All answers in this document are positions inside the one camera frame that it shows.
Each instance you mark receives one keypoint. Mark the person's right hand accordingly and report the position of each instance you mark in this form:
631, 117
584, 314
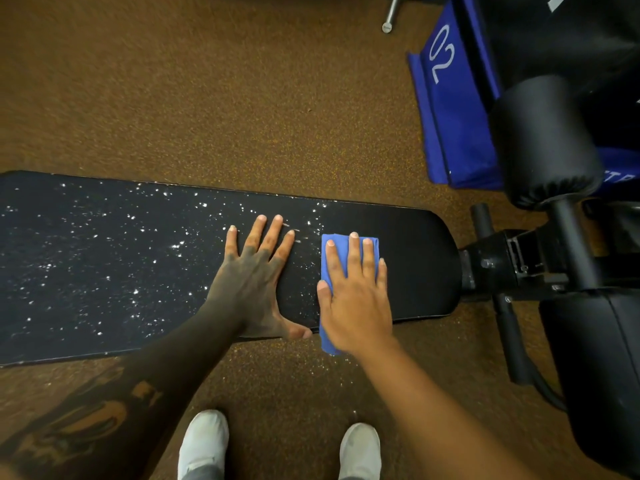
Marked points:
357, 309

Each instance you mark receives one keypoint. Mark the person's left hand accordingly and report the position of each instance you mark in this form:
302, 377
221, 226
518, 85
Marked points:
250, 289

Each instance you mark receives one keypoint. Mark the person's right middle finger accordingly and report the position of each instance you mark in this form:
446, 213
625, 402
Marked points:
354, 257

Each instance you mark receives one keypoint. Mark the person's right thumb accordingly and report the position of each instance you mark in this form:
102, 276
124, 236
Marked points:
324, 302

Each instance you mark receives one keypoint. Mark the person's right little finger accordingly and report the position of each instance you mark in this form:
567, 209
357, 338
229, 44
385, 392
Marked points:
382, 274

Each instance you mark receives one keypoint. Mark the person's left little finger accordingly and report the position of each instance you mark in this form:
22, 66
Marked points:
231, 242

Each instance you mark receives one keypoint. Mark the person's left thumb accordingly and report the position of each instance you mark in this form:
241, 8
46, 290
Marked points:
295, 330

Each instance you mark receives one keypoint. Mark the person's left middle finger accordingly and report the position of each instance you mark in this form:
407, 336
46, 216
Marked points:
270, 237

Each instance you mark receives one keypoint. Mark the blue cleaning cloth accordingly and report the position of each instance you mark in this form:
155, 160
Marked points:
334, 254

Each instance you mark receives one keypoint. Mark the person's right forearm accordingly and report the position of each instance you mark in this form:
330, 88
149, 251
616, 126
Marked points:
440, 419

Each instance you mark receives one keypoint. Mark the person's left forearm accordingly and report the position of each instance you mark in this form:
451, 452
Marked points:
140, 394

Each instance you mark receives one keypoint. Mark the black padded bench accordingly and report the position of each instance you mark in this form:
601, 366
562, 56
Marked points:
125, 264

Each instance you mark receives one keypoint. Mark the person's right white shoe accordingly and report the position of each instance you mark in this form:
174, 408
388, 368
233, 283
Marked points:
360, 452

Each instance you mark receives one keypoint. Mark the person's white shoe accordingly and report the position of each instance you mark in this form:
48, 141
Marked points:
202, 444
360, 452

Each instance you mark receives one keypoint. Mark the person's left white shoe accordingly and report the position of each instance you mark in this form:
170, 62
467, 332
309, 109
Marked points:
202, 444

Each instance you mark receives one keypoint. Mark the blue fabric bag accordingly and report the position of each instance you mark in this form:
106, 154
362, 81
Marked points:
455, 109

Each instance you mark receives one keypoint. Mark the black foam roller pad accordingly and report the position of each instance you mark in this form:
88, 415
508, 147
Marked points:
545, 139

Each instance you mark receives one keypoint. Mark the black seat pad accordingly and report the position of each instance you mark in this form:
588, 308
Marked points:
597, 374

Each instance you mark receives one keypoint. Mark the silver metal bar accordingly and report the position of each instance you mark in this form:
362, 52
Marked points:
391, 14

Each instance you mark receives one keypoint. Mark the black upholstered backrest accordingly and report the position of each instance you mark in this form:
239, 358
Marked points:
565, 39

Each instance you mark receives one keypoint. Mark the black metal bench frame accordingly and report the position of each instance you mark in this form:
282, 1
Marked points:
520, 264

